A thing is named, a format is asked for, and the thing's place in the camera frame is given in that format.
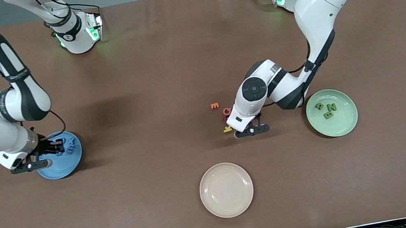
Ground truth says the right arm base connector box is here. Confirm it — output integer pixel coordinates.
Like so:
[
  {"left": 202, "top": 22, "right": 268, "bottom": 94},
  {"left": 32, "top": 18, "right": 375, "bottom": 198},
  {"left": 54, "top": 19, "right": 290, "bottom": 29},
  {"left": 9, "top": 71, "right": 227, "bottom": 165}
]
[{"left": 83, "top": 9, "right": 107, "bottom": 43}]

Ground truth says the blue plate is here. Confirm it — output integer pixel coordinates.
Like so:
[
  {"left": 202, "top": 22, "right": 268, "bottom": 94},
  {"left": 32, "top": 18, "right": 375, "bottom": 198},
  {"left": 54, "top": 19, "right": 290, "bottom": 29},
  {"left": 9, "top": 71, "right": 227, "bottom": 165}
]
[{"left": 31, "top": 128, "right": 87, "bottom": 183}]

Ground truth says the beige plate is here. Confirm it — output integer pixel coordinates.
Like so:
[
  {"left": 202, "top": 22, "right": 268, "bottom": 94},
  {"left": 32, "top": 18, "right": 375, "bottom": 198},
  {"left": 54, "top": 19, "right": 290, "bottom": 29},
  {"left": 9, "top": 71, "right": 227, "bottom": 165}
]
[{"left": 195, "top": 158, "right": 258, "bottom": 223}]

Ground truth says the green plate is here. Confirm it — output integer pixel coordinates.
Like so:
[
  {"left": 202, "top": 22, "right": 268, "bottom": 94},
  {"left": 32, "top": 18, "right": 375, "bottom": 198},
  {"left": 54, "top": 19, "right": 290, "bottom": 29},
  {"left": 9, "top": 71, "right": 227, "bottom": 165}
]
[{"left": 303, "top": 84, "right": 362, "bottom": 142}]

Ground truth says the brown table cover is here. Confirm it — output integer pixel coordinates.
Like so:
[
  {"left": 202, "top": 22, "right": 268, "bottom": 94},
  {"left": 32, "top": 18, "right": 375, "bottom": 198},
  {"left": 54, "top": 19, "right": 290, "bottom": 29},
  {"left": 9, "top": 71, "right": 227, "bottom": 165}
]
[{"left": 0, "top": 0, "right": 406, "bottom": 228}]

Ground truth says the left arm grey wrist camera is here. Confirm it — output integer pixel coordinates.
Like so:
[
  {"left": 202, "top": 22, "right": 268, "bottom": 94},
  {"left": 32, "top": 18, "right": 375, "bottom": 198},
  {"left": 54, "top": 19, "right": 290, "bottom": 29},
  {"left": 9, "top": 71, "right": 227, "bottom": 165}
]
[{"left": 233, "top": 121, "right": 271, "bottom": 140}]

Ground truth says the black right arm base cable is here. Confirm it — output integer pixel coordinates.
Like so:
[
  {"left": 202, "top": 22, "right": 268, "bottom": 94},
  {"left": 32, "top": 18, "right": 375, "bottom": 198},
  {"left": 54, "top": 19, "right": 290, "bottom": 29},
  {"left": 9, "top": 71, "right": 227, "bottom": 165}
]
[{"left": 39, "top": 0, "right": 102, "bottom": 25}]

